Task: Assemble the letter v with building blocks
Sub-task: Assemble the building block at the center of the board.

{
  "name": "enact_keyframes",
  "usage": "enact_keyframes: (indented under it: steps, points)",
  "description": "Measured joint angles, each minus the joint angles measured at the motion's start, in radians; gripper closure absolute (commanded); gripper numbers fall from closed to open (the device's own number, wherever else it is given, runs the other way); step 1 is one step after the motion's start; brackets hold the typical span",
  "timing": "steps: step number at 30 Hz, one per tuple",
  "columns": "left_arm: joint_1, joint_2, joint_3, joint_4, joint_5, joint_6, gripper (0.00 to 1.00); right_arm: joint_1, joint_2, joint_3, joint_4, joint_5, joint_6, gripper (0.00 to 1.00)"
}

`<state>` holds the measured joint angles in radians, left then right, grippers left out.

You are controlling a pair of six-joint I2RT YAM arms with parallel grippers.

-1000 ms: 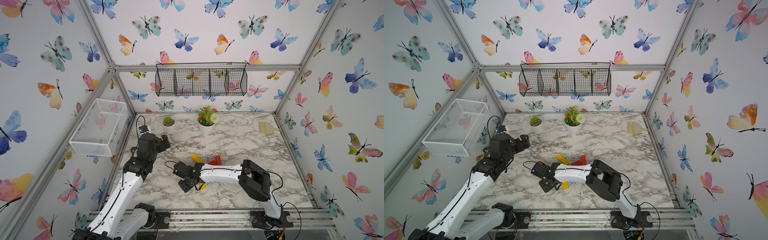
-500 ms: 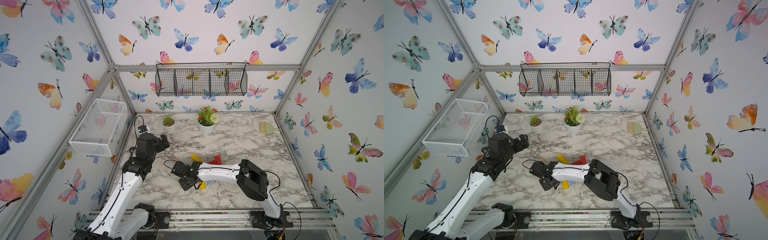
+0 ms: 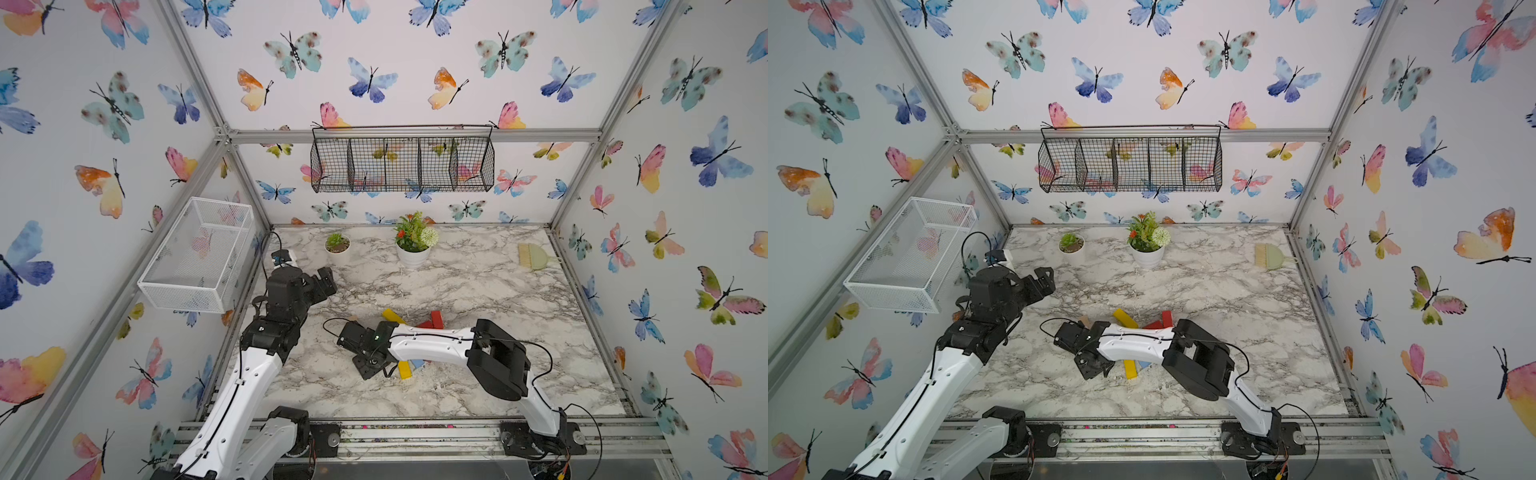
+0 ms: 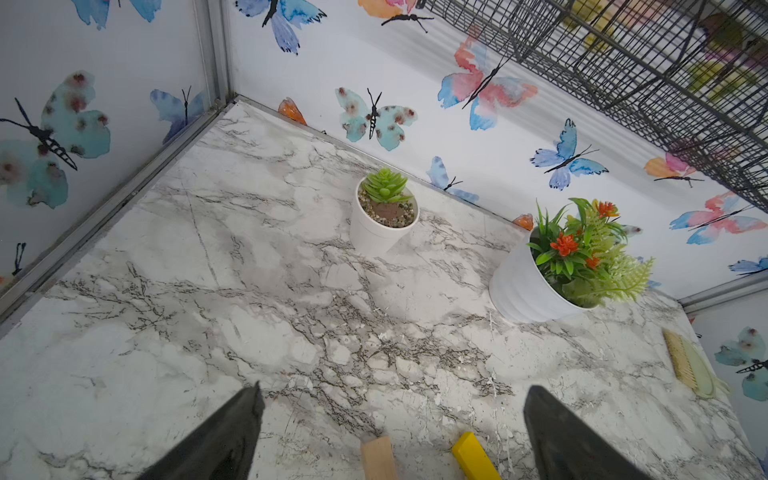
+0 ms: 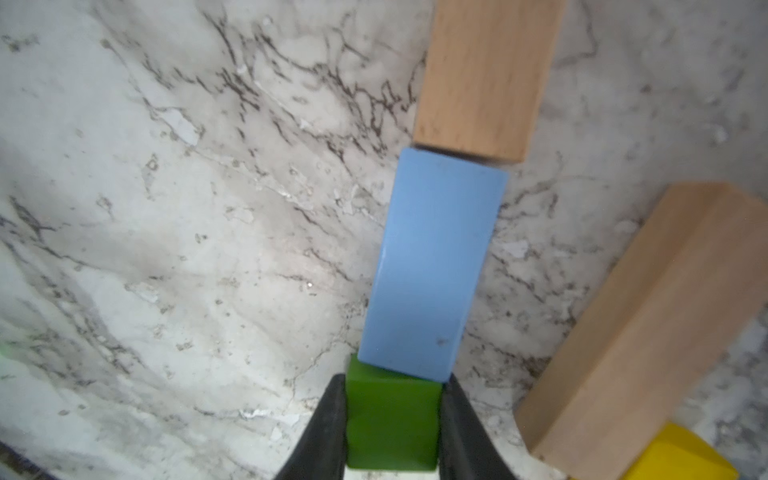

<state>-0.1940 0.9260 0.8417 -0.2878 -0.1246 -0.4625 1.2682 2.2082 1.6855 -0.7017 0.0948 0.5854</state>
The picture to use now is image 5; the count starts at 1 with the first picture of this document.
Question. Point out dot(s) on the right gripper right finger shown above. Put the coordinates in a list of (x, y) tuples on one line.
[(465, 450)]

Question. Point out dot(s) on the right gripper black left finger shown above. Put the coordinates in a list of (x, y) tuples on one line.
[(321, 451)]

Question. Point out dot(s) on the green cube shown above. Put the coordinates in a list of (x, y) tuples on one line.
[(392, 420)]

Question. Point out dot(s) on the yellow block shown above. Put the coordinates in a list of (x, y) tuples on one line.
[(677, 453)]

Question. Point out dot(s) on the light blue block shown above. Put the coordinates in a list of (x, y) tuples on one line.
[(440, 221)]

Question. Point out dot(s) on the natural wood block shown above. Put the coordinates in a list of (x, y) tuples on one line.
[(692, 278), (485, 73)]

